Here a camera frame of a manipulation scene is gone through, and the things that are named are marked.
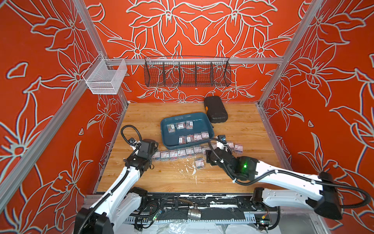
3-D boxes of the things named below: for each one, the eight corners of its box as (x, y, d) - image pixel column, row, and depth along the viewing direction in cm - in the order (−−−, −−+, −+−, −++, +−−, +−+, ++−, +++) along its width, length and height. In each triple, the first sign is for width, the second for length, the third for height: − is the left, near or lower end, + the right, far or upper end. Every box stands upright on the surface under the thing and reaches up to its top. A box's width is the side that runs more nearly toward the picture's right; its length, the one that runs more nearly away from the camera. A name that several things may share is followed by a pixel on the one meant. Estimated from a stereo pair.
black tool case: (206, 123, 108) (207, 118, 104) (204, 100, 124) (204, 95, 120) (226, 123, 108) (228, 118, 104) (221, 100, 124) (222, 95, 120)
